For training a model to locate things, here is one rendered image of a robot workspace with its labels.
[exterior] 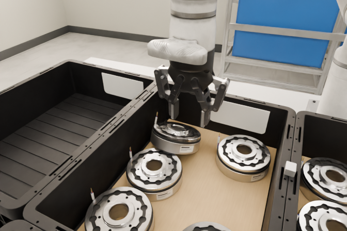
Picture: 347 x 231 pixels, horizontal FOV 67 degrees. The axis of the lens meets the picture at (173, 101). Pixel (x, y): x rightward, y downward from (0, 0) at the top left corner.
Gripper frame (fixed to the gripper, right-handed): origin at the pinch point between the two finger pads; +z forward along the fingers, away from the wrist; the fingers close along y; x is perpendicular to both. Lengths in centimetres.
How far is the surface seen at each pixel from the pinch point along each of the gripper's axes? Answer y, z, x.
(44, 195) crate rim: 10.2, -0.4, 25.6
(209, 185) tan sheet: -7.2, 9.7, 6.5
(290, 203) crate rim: -19.4, -0.4, 13.1
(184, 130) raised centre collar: 0.9, 4.3, -0.1
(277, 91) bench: -14, 23, -60
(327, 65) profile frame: -44, 59, -186
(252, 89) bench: -5, 23, -57
